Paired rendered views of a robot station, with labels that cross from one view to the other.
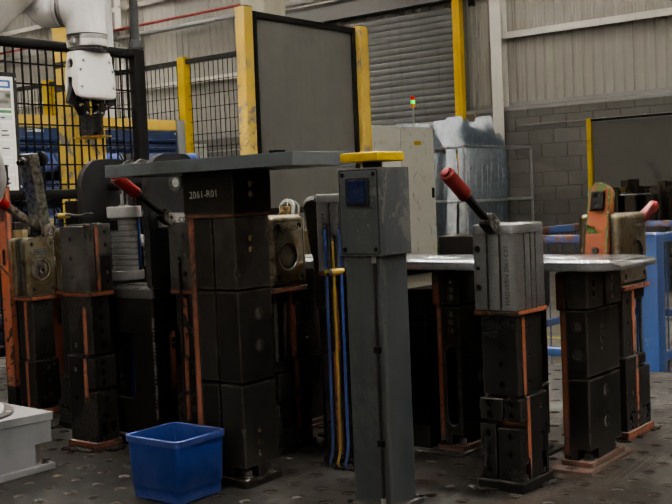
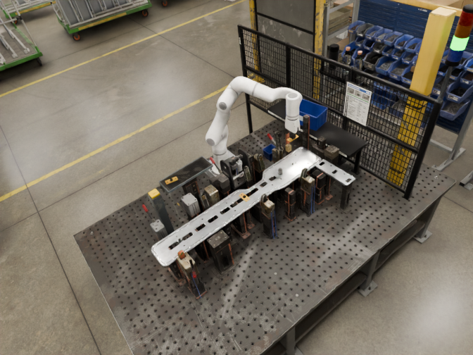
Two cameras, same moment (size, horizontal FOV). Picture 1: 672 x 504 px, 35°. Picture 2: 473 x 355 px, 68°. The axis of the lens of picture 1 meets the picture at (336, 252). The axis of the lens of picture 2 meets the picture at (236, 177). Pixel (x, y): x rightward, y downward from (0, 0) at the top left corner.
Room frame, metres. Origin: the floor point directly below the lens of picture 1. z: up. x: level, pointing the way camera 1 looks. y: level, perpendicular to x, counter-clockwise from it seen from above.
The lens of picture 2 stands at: (2.47, -1.41, 2.80)
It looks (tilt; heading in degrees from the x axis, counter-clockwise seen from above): 45 degrees down; 110
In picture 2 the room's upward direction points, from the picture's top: 9 degrees counter-clockwise
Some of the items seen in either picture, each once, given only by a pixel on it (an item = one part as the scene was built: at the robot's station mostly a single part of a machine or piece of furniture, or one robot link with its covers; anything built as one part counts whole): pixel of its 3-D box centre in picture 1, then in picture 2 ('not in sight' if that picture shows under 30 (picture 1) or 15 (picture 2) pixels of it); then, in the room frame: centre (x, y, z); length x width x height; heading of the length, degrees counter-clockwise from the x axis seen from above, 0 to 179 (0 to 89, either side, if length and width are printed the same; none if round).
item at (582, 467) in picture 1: (591, 363); (172, 263); (1.55, -0.37, 0.84); 0.18 x 0.06 x 0.29; 142
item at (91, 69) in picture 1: (89, 73); (292, 122); (2.22, 0.50, 1.38); 0.10 x 0.07 x 0.11; 142
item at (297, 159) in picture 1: (225, 165); (186, 173); (1.53, 0.15, 1.16); 0.37 x 0.14 x 0.02; 52
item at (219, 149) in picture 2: not in sight; (219, 136); (1.62, 0.64, 1.10); 0.19 x 0.12 x 0.24; 80
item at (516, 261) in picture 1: (511, 354); (164, 241); (1.44, -0.23, 0.88); 0.11 x 0.10 x 0.36; 142
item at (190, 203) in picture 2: (357, 328); (195, 218); (1.60, -0.03, 0.90); 0.13 x 0.10 x 0.41; 142
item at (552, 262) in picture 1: (276, 259); (243, 199); (1.93, 0.11, 1.00); 1.38 x 0.22 x 0.02; 52
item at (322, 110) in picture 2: not in sight; (305, 113); (2.27, 1.01, 1.10); 0.30 x 0.17 x 0.13; 152
